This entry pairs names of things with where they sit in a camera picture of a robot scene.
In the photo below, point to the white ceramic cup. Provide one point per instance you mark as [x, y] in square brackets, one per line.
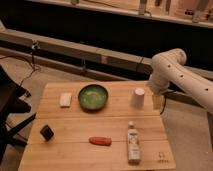
[137, 99]

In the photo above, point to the black cube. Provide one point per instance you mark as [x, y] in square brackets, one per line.
[46, 132]

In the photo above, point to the green bowl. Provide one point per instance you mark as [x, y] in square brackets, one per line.
[93, 97]

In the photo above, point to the orange carrot toy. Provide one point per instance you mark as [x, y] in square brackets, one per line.
[103, 141]

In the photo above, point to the black chair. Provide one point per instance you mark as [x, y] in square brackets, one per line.
[10, 102]

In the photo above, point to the wooden table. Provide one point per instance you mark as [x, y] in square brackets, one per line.
[70, 150]

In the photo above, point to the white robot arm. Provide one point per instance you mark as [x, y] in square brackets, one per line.
[168, 67]

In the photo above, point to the white bottle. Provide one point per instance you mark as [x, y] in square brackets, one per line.
[133, 145]

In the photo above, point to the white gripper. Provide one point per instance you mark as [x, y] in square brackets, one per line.
[157, 101]

